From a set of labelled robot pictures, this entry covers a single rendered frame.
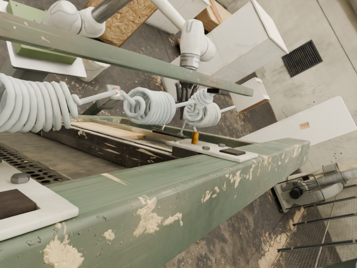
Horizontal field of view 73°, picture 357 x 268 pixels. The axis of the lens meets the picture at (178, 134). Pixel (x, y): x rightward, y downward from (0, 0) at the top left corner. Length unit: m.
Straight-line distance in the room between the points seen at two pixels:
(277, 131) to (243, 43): 1.90
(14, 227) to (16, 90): 0.16
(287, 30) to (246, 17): 6.18
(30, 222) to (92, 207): 0.06
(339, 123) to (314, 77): 4.71
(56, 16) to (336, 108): 3.98
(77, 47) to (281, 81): 9.09
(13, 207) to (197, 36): 1.01
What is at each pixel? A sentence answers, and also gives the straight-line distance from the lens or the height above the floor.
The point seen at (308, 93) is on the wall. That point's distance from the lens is 9.07.
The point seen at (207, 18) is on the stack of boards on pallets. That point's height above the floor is 0.38.
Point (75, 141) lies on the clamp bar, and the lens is 0.94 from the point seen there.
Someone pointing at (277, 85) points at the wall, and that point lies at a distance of 9.31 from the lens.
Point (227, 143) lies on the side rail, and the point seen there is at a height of 1.60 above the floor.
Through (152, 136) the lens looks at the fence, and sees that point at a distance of 1.23.
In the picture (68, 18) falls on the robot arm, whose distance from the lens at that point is 1.80.
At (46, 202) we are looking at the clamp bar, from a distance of 0.24.
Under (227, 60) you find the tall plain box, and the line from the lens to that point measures 3.48.
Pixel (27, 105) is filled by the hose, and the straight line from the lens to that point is 0.31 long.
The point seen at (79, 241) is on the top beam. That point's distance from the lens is 0.23.
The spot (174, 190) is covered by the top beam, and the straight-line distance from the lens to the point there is 0.30.
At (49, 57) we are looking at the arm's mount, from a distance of 1.92.
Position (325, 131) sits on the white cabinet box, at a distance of 4.56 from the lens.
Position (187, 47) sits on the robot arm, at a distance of 1.13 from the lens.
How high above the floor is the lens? 2.14
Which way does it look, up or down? 35 degrees down
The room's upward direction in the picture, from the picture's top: 62 degrees clockwise
